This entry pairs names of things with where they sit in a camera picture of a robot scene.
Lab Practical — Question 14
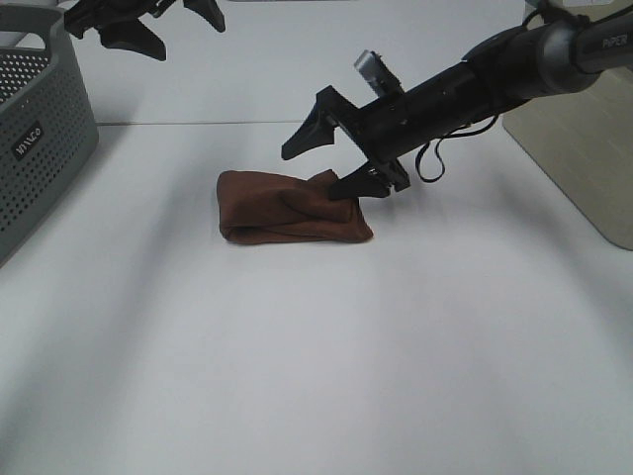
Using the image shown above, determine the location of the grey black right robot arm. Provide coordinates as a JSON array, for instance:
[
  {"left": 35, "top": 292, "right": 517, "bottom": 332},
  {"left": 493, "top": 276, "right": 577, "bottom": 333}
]
[{"left": 281, "top": 1, "right": 632, "bottom": 200}]

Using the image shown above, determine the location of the grey perforated plastic basket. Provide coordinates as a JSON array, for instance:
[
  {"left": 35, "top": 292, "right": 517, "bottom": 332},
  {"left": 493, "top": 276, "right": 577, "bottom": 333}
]
[{"left": 1, "top": 3, "right": 99, "bottom": 261}]

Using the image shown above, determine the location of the black cable loop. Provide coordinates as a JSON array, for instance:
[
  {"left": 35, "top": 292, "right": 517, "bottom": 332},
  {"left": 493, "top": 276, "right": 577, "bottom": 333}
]
[{"left": 413, "top": 108, "right": 498, "bottom": 183}]

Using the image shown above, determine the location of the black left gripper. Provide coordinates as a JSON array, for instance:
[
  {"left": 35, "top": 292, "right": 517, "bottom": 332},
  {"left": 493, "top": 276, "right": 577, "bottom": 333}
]
[{"left": 64, "top": 0, "right": 226, "bottom": 61}]

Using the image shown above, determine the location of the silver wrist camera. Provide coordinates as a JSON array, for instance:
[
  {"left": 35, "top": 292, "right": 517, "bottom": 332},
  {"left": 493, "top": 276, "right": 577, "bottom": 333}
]
[{"left": 354, "top": 49, "right": 405, "bottom": 98}]

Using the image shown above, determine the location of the beige tray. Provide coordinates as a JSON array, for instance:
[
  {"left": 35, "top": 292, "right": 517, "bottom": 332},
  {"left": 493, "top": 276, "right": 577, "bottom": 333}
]
[{"left": 502, "top": 68, "right": 632, "bottom": 250}]

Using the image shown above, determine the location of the brown towel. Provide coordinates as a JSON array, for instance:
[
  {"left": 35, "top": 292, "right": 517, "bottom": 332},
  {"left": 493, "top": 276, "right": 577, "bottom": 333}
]
[{"left": 217, "top": 170, "right": 373, "bottom": 245}]

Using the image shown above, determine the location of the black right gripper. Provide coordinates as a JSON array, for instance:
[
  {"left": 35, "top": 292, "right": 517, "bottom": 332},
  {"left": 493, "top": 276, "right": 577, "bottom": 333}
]
[{"left": 281, "top": 56, "right": 525, "bottom": 201}]

